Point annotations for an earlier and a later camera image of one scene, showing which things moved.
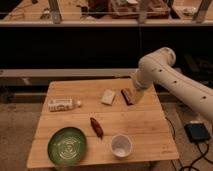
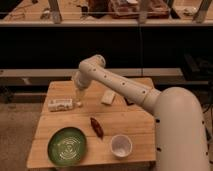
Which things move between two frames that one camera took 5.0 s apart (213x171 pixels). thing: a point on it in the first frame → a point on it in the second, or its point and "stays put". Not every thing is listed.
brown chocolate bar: (126, 97) stays put
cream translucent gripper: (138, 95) → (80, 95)
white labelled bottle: (63, 104) stays put
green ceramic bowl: (67, 146) stays put
